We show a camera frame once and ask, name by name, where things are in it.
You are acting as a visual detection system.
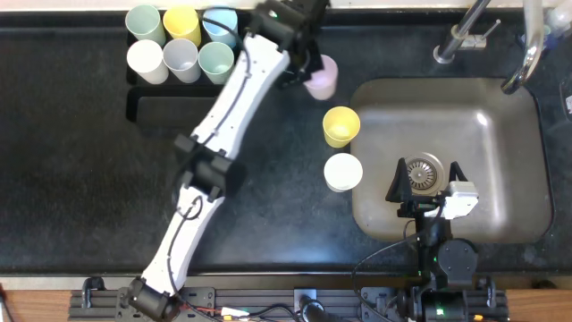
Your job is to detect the green cup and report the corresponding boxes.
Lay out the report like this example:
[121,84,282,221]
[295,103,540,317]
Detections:
[198,41,236,85]
[124,4,167,47]

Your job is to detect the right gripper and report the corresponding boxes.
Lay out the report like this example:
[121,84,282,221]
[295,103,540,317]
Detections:
[384,157,469,220]

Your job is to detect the blue cup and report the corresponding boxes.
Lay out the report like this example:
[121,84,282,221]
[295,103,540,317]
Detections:
[201,6,240,49]

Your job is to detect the grey cup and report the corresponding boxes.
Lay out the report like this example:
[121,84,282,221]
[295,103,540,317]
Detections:
[162,38,202,84]

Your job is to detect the pink cup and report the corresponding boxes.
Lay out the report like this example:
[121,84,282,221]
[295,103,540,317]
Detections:
[303,54,340,101]

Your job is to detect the blue soap bottle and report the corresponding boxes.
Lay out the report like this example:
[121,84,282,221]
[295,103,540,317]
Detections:
[543,2,572,50]

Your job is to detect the steel sink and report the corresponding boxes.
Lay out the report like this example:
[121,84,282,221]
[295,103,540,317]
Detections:
[349,78,554,245]

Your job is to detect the steel tap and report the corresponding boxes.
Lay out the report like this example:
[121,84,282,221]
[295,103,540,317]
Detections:
[432,0,549,95]

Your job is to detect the mounting rail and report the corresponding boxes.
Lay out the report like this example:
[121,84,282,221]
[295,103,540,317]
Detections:
[69,275,510,322]

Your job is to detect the white cup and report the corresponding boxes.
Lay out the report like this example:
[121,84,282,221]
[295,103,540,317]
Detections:
[126,38,170,85]
[323,152,364,193]

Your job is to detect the black tray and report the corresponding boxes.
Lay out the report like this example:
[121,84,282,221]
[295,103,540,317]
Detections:
[125,6,251,129]

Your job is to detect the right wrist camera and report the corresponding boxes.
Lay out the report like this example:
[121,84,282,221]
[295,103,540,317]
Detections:
[424,180,480,221]

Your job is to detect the yellow cup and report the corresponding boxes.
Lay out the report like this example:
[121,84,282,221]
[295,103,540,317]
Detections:
[322,106,361,149]
[162,4,203,47]

